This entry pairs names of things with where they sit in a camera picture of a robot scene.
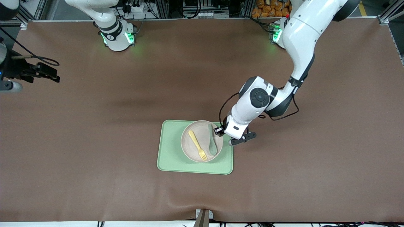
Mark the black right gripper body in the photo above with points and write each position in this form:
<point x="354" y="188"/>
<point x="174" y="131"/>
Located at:
<point x="16" y="68"/>

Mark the yellow plastic fork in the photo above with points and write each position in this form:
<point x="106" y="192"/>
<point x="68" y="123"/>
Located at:
<point x="197" y="145"/>

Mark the beige speckled round plate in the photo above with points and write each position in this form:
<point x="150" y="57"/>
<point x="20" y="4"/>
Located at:
<point x="192" y="151"/>

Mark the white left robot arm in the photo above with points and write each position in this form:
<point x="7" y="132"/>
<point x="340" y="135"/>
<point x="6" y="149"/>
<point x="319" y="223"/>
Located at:
<point x="303" y="34"/>

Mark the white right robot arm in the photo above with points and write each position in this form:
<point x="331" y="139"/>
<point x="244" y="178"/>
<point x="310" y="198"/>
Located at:
<point x="107" y="22"/>

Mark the pale green plastic spoon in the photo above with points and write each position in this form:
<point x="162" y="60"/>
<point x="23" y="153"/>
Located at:
<point x="212" y="145"/>

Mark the light green rectangular tray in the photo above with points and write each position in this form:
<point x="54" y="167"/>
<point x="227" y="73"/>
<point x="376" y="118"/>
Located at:
<point x="170" y="151"/>

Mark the brown table mat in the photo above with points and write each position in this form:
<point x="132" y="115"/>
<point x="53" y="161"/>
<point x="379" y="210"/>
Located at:
<point x="94" y="132"/>

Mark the white power strip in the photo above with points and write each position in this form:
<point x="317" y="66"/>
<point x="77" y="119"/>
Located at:
<point x="135" y="8"/>

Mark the orange snack packets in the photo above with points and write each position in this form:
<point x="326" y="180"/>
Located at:
<point x="268" y="8"/>

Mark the aluminium frame profile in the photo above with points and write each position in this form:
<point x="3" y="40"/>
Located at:
<point x="31" y="12"/>
<point x="391" y="14"/>

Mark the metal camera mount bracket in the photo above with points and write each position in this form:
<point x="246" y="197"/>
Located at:
<point x="203" y="217"/>

